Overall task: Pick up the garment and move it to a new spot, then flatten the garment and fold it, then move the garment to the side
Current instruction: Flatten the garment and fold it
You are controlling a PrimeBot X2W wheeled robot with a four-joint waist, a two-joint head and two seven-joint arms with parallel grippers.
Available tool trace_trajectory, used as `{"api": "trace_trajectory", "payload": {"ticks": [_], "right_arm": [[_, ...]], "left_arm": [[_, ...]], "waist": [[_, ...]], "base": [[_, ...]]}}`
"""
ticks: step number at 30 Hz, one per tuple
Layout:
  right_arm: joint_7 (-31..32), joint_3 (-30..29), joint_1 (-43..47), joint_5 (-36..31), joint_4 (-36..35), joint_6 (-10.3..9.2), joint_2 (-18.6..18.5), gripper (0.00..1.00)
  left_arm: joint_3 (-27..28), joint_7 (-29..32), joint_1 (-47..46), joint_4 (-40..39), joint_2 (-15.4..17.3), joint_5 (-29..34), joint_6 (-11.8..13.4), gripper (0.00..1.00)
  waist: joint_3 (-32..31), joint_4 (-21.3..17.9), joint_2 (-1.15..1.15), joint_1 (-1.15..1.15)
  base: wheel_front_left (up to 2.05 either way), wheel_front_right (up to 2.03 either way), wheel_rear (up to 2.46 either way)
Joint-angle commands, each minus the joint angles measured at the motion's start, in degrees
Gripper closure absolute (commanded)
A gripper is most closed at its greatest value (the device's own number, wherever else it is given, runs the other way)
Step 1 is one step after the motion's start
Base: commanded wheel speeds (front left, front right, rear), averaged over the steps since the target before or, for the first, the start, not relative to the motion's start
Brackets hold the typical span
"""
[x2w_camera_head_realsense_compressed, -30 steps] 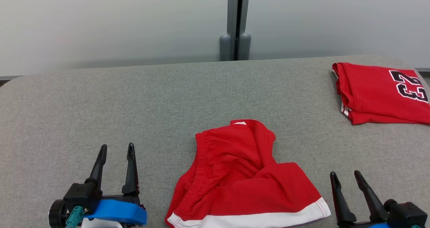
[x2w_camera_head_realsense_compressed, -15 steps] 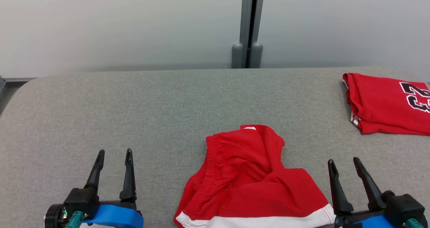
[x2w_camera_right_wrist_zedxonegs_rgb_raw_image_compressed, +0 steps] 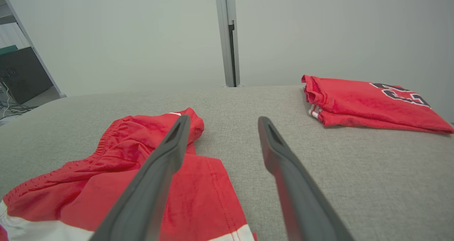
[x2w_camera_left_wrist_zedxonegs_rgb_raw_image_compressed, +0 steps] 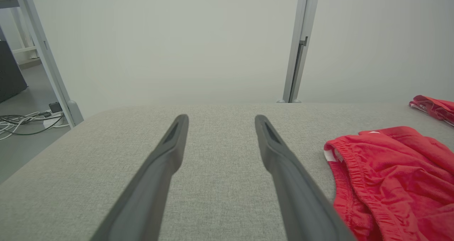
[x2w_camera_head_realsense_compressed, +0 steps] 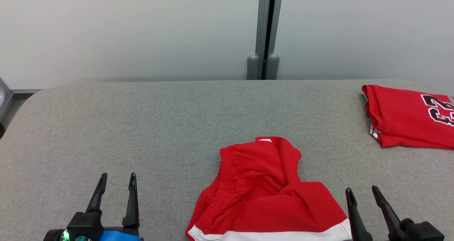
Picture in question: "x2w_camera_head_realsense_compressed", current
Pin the black caster wheel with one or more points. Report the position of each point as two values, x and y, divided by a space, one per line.
1 131

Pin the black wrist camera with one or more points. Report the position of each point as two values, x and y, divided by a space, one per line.
424 232
85 223

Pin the red shorts with white hem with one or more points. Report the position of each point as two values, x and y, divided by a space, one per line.
255 198

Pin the grey double partition post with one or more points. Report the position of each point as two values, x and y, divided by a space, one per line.
263 21

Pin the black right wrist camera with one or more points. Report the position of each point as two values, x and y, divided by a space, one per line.
424 232

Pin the red white number 23 shirt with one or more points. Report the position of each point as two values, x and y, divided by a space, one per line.
400 120

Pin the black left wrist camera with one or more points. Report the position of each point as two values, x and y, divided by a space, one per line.
85 223

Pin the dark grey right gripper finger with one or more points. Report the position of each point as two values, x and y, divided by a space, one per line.
358 226
388 216

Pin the blue left camera bracket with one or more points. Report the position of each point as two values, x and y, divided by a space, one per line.
120 236

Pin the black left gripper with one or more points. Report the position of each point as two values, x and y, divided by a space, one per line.
55 235

